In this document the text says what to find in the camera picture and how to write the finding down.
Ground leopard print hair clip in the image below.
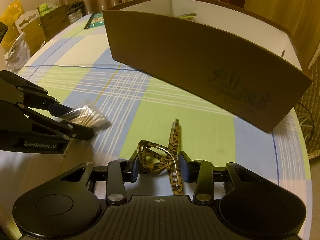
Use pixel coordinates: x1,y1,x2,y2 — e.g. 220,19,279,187
137,119,183,195

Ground cotton swab bag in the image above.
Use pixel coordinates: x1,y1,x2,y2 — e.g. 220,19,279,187
60,102,112,129

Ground dark green card package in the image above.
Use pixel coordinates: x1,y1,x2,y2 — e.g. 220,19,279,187
178,13,197,20

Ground cardboard boxes on floor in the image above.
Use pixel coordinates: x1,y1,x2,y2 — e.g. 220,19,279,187
1,0,85,69

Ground checkered tablecloth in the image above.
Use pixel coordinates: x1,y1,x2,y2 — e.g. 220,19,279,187
0,13,313,240

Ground brown cardboard box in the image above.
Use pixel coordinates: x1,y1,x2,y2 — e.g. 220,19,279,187
103,0,312,132

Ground quilted chair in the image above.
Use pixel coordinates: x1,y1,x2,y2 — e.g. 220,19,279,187
295,59,320,160

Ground wooden door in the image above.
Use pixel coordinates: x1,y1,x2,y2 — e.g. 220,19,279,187
245,0,319,66

